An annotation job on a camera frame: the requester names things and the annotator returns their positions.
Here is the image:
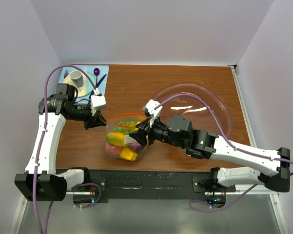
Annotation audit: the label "dark blue plastic knife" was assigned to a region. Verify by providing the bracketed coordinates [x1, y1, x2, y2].
[89, 74, 107, 99]

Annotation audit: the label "grey cup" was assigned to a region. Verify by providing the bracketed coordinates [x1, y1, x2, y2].
[70, 70, 84, 87]

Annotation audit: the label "purple plastic spoon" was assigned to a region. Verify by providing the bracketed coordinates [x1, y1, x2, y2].
[93, 67, 100, 84]

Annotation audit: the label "clear zip top bag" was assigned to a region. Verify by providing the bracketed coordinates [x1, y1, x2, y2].
[106, 113, 147, 161]

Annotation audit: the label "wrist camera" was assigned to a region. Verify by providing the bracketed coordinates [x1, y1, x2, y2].
[142, 99, 162, 127]
[90, 88, 107, 115]

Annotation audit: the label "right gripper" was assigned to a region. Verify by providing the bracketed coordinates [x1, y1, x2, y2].
[129, 113, 185, 148]

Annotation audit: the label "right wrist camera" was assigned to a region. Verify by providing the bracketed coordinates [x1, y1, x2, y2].
[142, 99, 162, 127]

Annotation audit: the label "large clear plastic bowl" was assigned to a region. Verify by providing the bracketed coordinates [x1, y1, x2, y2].
[153, 81, 233, 138]

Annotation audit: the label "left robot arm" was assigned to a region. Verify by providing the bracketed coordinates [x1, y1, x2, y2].
[15, 84, 107, 201]

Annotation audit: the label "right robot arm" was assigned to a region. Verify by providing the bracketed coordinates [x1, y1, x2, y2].
[129, 115, 291, 193]

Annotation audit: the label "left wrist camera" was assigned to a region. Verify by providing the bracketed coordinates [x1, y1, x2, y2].
[90, 88, 107, 115]

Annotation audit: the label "dark blue plastic fork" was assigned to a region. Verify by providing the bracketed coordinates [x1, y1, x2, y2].
[63, 70, 69, 79]

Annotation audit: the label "beige and green plate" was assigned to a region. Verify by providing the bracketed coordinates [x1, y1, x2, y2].
[63, 70, 93, 98]

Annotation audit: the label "aluminium rail frame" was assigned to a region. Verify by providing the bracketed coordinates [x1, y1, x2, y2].
[10, 65, 278, 234]

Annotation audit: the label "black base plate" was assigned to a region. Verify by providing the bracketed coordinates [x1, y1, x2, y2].
[63, 169, 236, 204]

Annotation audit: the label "purple fake eggplant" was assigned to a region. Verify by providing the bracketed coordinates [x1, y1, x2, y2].
[129, 142, 144, 153]

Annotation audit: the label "green fake grapes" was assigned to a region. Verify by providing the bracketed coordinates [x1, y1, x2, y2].
[113, 121, 137, 135]

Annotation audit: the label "fake peach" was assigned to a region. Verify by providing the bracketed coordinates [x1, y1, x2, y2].
[105, 143, 123, 157]

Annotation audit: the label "blue checked placemat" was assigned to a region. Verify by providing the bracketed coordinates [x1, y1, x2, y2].
[59, 65, 109, 105]

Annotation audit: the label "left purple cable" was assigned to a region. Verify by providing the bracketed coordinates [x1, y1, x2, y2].
[32, 64, 102, 234]

